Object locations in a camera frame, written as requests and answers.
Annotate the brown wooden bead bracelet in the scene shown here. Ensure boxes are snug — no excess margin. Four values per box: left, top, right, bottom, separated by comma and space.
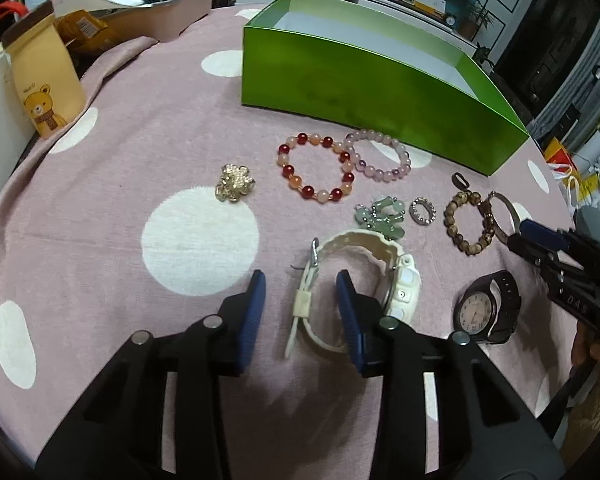
443, 190, 498, 257

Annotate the pink desk organizer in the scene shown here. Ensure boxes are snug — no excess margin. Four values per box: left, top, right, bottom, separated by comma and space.
101, 0, 212, 42

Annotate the black wristwatch white dial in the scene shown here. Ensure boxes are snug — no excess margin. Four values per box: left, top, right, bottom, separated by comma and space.
453, 270, 521, 344

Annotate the white plastic bag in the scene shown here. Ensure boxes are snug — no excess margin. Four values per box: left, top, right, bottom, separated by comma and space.
548, 162, 600, 212

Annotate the person's right hand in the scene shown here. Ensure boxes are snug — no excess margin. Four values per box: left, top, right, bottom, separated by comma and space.
571, 322, 600, 366

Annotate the silver beaded ring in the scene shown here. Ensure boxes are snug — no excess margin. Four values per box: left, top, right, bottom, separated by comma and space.
409, 196, 438, 227

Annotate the yellow snack packet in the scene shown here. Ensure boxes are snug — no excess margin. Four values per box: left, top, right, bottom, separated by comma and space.
56, 10, 121, 56

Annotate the red and peach bead bracelet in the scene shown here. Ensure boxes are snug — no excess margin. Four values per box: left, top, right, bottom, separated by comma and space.
276, 131, 357, 203

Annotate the pink polka dot cloth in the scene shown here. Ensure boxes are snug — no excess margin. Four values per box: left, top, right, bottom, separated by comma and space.
0, 8, 456, 479

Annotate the green jade charm bracelet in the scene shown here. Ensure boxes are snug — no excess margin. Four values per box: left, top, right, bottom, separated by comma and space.
354, 195, 407, 241

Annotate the yellow bear bottle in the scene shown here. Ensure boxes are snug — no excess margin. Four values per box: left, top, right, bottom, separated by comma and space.
1, 1, 86, 139

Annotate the green cardboard box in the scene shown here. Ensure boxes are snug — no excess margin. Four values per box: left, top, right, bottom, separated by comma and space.
241, 0, 529, 176

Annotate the white plastic wristwatch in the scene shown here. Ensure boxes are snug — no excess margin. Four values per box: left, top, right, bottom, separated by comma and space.
285, 229, 421, 367

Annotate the yellow desk calendar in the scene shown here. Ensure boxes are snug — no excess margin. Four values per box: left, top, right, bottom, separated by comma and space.
414, 0, 446, 18

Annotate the pink purple bead bracelet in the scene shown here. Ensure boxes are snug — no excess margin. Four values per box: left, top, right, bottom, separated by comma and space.
344, 128, 413, 182

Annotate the potted plant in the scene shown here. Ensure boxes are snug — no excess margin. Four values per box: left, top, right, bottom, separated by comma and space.
457, 0, 493, 41

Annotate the small desk clock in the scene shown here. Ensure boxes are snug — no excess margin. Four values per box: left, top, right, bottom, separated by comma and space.
444, 14, 456, 27

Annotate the gold flower brooch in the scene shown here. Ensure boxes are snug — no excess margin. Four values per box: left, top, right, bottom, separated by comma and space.
215, 164, 255, 203

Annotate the thin black bangle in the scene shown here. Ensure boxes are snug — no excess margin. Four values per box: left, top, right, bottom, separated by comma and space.
486, 191, 521, 246

